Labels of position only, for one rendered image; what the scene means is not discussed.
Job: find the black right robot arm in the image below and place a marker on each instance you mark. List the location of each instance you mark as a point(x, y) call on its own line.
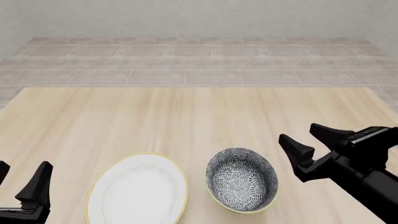
point(381, 193)

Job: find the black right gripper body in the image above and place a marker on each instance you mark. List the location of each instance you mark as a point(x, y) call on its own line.
point(345, 161)

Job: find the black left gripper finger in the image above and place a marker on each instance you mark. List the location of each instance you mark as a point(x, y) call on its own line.
point(3, 171)
point(37, 189)

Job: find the white plate with yellow rim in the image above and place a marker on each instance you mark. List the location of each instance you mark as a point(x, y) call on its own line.
point(140, 193)

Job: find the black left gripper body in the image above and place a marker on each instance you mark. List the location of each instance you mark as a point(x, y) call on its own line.
point(21, 215)

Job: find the black and white patterned bowl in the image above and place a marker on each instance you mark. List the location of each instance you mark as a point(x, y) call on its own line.
point(241, 184)

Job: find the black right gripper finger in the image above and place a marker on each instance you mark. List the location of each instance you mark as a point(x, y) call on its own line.
point(293, 149)
point(332, 137)

